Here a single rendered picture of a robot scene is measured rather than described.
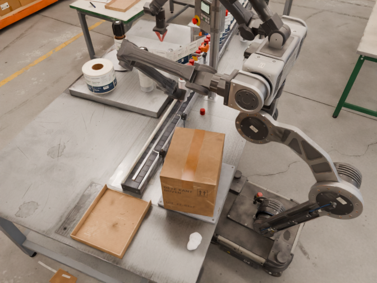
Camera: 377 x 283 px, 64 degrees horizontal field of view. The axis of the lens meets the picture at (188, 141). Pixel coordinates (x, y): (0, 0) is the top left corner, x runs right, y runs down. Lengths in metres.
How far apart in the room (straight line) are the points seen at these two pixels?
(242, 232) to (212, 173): 0.93
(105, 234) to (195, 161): 0.54
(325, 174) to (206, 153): 0.56
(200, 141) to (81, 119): 0.92
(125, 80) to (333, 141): 2.03
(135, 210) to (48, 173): 0.55
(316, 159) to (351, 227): 1.28
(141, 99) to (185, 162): 0.81
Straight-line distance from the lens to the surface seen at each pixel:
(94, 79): 2.06
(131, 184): 1.57
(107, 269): 2.11
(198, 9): 1.86
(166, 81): 1.61
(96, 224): 1.55
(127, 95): 2.07
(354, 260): 2.57
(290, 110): 3.39
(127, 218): 1.52
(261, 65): 1.15
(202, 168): 1.30
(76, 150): 1.87
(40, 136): 2.04
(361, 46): 3.06
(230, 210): 2.19
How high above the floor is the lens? 2.15
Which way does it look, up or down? 48 degrees down
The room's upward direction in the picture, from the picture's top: 1 degrees counter-clockwise
